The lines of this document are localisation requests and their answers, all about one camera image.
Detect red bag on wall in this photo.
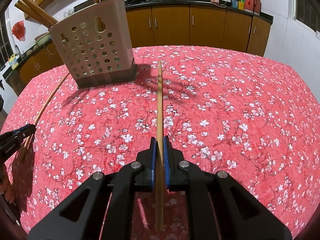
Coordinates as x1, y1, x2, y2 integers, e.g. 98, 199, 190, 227
11, 21, 26, 41

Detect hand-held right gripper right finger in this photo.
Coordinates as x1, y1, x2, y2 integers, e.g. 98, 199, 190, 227
162, 136, 293, 240

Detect red floral tablecloth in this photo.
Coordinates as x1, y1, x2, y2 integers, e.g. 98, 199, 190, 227
0, 45, 320, 240

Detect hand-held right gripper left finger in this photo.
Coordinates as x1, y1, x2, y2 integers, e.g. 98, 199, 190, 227
28, 137, 157, 240

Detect green and pink basin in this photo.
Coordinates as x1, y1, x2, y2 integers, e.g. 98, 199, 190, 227
34, 32, 52, 46

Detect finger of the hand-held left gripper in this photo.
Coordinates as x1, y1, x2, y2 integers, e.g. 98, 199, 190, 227
0, 124, 37, 160

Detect person's left hand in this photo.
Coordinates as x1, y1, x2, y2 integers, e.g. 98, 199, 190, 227
0, 176, 16, 204

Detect window with grille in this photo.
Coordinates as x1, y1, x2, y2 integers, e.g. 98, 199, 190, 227
292, 0, 320, 35
0, 17, 11, 68

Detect wooden kitchen base cabinets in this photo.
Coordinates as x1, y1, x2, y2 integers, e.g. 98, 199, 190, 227
18, 4, 272, 83

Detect beige perforated chopstick holder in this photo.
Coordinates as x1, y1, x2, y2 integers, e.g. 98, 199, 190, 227
47, 0, 138, 89

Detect yellow detergent bottle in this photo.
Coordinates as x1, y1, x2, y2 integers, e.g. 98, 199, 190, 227
8, 52, 18, 71

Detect black kitchen countertop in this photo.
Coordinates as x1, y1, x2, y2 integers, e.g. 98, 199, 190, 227
0, 0, 274, 77

